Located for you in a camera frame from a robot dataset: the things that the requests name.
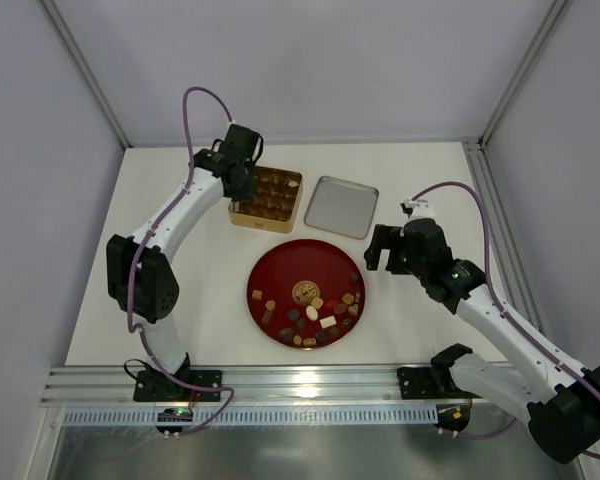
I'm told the red round plate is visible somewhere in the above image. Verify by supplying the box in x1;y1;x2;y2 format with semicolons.
246;239;367;350

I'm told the silver tin lid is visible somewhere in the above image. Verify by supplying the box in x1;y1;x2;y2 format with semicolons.
304;176;379;240

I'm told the aluminium mounting rail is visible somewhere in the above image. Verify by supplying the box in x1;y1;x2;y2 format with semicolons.
42;363;536;406

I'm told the slotted cable duct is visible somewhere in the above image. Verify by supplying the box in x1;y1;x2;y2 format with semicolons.
62;404;438;427

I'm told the purple cable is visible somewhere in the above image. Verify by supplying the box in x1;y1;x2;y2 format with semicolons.
409;181;600;461
127;86;237;436

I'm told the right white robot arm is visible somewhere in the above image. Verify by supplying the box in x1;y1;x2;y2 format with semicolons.
364;201;600;464

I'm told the dark round chocolate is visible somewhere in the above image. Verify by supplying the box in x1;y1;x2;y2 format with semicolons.
288;309;300;321

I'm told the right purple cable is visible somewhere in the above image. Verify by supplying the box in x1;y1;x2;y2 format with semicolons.
409;181;600;461

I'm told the gold chocolate tin box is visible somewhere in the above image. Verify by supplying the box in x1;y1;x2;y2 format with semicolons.
228;166;303;234

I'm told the caramel square chocolate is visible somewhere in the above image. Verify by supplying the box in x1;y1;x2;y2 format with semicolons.
311;297;324;309

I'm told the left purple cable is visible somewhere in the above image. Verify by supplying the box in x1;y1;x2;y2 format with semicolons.
127;86;237;436

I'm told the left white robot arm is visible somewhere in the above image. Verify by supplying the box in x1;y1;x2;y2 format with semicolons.
106;123;264;402

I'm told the white rectangular chocolate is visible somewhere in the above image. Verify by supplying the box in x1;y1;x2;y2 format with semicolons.
319;316;337;329

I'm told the tan ridged chocolate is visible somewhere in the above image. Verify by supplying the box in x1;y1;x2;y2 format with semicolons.
342;293;355;305

